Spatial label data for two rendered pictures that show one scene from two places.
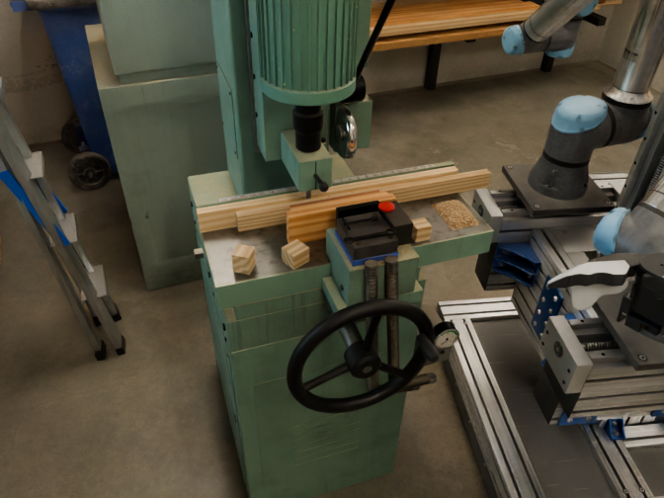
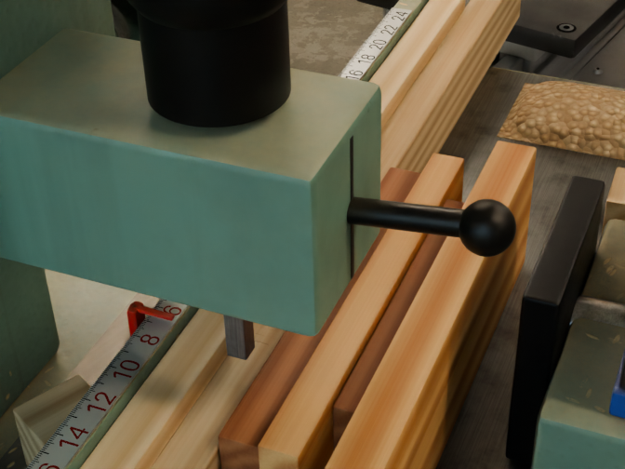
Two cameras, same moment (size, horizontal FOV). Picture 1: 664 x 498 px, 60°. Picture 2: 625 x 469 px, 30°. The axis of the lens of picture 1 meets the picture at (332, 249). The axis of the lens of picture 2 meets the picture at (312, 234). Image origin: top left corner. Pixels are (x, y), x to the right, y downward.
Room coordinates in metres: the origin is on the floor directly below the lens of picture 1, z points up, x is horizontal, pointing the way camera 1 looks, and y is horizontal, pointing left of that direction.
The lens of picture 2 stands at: (0.74, 0.30, 1.28)
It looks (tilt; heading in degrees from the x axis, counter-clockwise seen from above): 37 degrees down; 313
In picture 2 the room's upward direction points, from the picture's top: 2 degrees counter-clockwise
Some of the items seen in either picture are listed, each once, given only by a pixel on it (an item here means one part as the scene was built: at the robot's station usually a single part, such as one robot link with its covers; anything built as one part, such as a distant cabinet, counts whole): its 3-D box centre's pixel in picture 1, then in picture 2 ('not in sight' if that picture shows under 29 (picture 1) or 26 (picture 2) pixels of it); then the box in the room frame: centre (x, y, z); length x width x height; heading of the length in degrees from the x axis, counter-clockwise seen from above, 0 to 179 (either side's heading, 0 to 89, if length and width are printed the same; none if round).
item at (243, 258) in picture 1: (243, 259); not in sight; (0.84, 0.17, 0.92); 0.04 x 0.03 x 0.04; 167
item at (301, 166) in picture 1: (306, 161); (184, 186); (1.03, 0.06, 1.03); 0.14 x 0.07 x 0.09; 20
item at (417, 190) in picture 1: (370, 199); (361, 221); (1.06, -0.08, 0.92); 0.60 x 0.02 x 0.04; 110
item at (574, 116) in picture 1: (577, 126); not in sight; (1.31, -0.60, 0.98); 0.13 x 0.12 x 0.14; 112
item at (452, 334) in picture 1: (443, 336); not in sight; (0.90, -0.26, 0.65); 0.06 x 0.04 x 0.08; 110
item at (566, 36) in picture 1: (558, 36); not in sight; (1.60, -0.60, 1.12); 0.11 x 0.08 x 0.11; 112
